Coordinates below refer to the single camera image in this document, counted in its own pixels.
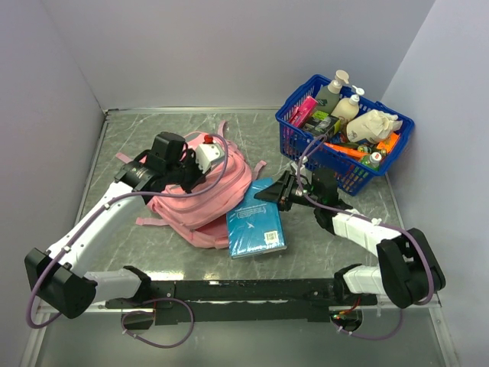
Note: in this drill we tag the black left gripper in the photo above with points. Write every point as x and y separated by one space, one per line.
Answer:
199 176

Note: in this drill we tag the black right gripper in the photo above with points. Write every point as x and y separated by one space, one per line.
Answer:
280 191

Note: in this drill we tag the teal hardcover book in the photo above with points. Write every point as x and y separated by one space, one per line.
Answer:
254 226

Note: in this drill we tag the pink school backpack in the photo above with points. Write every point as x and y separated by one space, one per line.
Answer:
201 219

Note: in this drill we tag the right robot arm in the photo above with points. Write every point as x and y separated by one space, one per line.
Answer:
407 271

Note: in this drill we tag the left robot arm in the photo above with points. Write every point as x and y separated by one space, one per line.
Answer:
60 275

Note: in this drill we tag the beige cloth bag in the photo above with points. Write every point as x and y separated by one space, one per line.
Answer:
372 127

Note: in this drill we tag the orange snack pack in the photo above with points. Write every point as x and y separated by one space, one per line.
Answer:
389 143

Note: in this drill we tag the blue plastic basket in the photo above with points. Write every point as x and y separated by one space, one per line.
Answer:
351 175

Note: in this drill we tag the pink box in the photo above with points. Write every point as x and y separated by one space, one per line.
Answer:
302 112

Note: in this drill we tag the black green box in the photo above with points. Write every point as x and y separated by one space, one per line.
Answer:
322 123

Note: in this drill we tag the orange packet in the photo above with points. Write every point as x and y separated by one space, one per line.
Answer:
350 152

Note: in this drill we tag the green bottle red cap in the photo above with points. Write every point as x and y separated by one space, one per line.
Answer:
372 160

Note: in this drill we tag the grey pump bottle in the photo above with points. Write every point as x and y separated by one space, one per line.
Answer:
328 96

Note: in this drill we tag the cream pump bottle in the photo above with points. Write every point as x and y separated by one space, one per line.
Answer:
348 107

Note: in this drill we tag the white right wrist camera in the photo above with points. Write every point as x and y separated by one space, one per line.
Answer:
297 170

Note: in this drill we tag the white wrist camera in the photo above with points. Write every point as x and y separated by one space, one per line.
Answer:
207 153
297 170

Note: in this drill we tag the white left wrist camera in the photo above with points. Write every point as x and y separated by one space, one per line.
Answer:
207 153

